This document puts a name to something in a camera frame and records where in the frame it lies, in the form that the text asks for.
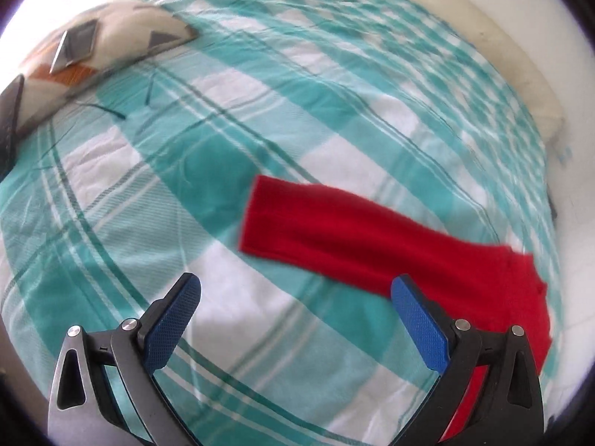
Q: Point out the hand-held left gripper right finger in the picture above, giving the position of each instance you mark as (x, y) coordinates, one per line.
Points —
(420, 330)

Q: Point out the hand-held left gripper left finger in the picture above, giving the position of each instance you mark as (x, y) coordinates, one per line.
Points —
(169, 325)

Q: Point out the red sweater with white rabbit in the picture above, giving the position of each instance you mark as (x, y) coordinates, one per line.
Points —
(348, 237)

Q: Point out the teal checked bedsheet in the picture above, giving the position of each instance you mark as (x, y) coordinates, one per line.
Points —
(232, 125)

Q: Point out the black flat case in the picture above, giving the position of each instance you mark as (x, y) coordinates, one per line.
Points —
(9, 125)

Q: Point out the patterned beige pillow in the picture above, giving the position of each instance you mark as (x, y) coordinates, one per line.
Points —
(125, 28)

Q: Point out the cream padded headboard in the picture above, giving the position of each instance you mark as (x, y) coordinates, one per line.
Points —
(465, 14)

